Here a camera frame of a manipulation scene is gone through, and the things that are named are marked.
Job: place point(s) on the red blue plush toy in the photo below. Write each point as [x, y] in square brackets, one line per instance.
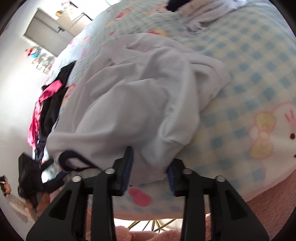
[33, 52]

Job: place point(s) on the white folded clothes stack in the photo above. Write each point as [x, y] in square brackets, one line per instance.
[197, 15]

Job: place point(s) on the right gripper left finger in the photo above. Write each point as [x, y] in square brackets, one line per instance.
[64, 218]

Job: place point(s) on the pink garment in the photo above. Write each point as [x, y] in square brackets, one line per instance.
[35, 122]

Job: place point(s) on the black garment pile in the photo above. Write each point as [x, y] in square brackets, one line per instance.
[50, 111]

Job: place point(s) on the blue checkered cartoon blanket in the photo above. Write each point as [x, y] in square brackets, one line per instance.
[244, 132]

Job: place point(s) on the white wardrobe door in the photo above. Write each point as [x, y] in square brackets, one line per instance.
[47, 33]

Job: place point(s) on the light grey navy-trimmed t-shirt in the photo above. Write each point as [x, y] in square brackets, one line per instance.
[145, 91]

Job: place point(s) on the white shelf with trinkets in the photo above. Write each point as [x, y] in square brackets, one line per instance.
[44, 63]

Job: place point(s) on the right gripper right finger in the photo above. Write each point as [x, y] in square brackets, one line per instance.
[231, 217]

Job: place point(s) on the navy folded garment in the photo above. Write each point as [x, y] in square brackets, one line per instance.
[173, 5]

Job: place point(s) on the operator left hand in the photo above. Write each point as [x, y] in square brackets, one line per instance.
[42, 205]

